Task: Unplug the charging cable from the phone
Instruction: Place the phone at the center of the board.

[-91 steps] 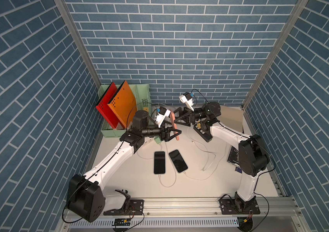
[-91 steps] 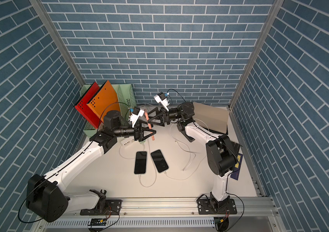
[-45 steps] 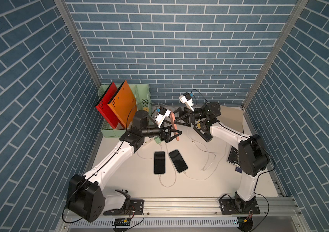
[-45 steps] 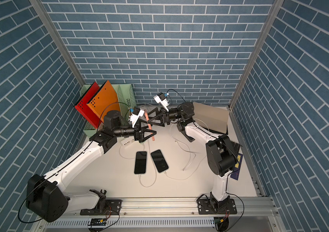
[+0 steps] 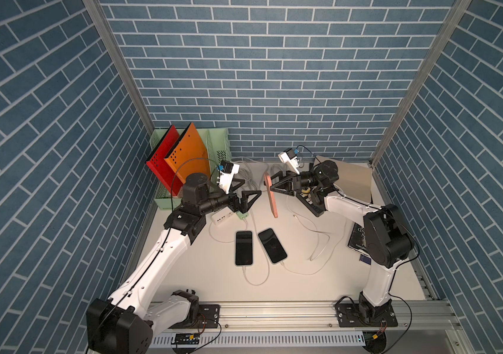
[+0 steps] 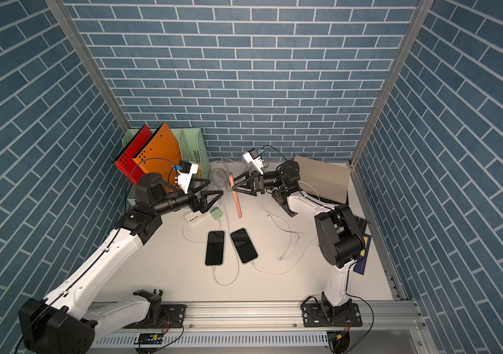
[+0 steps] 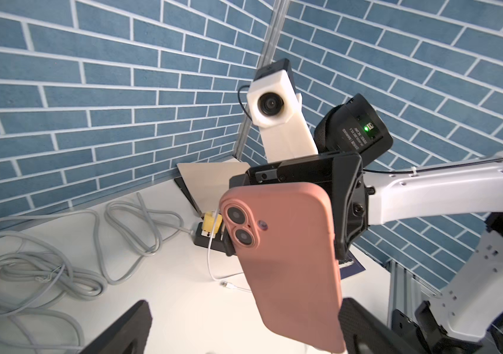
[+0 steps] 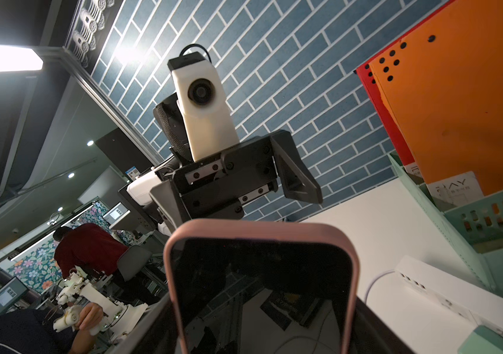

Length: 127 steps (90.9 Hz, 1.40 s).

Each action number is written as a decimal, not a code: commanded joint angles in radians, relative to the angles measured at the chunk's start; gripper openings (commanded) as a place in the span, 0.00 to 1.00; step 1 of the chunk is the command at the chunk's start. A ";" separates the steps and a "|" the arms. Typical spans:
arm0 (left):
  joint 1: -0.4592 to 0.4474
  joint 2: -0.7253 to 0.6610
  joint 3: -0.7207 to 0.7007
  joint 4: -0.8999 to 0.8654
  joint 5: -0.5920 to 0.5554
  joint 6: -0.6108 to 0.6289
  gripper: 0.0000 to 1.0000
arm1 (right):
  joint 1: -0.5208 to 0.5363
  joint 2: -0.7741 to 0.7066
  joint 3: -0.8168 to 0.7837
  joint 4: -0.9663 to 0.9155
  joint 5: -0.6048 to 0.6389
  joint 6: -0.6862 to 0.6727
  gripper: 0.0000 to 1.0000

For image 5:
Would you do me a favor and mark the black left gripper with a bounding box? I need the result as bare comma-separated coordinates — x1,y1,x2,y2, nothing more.
196,178,260,215

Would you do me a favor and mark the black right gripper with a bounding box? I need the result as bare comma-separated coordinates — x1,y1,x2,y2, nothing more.
265,174,321,201

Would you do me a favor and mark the black phone light case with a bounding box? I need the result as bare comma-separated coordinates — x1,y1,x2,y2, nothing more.
258,229,288,264

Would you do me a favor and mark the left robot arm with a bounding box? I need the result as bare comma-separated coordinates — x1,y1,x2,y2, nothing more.
86,173,261,353

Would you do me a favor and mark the black phone left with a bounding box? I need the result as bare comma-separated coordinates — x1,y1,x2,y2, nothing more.
235,231,253,266

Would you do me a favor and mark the green USB charger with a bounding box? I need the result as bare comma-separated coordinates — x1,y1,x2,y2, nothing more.
236,211,249,220

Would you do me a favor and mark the white power strip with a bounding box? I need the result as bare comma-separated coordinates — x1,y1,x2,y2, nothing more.
211,207,234,226

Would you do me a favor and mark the black power strip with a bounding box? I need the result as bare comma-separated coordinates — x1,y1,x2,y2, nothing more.
296,193,325,218

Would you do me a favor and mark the mint green file rack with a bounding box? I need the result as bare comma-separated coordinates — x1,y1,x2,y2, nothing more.
150,128,232,211

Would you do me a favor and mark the orange file folder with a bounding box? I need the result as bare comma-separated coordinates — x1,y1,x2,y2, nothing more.
164,123,211,184

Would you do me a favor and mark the beige file box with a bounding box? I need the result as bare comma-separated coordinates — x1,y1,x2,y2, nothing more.
317,156,373,203

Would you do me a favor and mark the dark book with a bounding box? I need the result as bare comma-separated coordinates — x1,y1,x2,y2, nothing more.
347,224,372,265

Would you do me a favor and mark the red file folder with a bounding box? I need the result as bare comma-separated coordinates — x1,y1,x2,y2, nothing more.
146,125,183,196

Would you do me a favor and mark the small black controller box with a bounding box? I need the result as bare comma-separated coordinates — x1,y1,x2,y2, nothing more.
172,333,201,347

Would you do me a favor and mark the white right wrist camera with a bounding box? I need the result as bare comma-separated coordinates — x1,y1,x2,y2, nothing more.
278,148,300,174

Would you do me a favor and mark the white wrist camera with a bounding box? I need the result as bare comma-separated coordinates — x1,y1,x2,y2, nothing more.
278,148,300,174
218,160,240,194

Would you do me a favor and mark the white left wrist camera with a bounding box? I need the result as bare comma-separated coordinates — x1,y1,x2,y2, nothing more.
218,160,240,194

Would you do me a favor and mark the white cable of left phone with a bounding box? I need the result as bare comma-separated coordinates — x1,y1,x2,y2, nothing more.
208,212,272,287

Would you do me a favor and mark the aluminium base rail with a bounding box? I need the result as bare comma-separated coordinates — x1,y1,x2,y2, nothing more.
140,299,460,334

